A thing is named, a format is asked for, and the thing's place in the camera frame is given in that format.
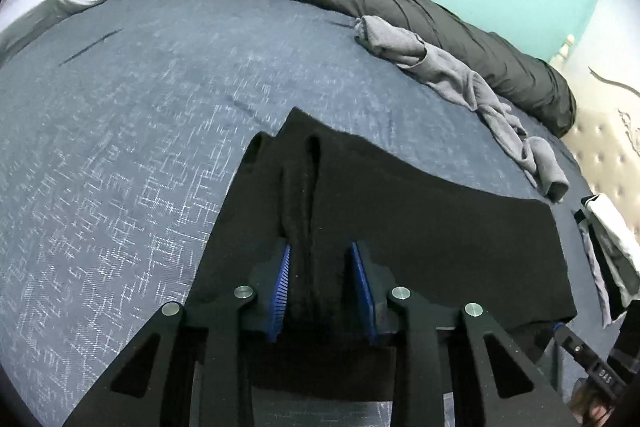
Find white folded clothes stack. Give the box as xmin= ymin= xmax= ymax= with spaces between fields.
xmin=575 ymin=194 xmax=639 ymax=329

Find person's right hand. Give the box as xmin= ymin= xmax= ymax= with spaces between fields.
xmin=568 ymin=378 xmax=618 ymax=427

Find cream tufted headboard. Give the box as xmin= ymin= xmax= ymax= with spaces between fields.
xmin=550 ymin=35 xmax=639 ymax=234

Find grey knit garment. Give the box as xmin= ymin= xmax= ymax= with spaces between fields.
xmin=355 ymin=15 xmax=570 ymax=202

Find black fleece-lined pants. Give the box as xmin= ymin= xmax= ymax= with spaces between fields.
xmin=186 ymin=106 xmax=580 ymax=403

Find dark grey rolled duvet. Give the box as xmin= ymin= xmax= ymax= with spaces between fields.
xmin=295 ymin=0 xmax=577 ymax=138

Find blue patterned bed sheet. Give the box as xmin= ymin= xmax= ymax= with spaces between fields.
xmin=0 ymin=0 xmax=624 ymax=427

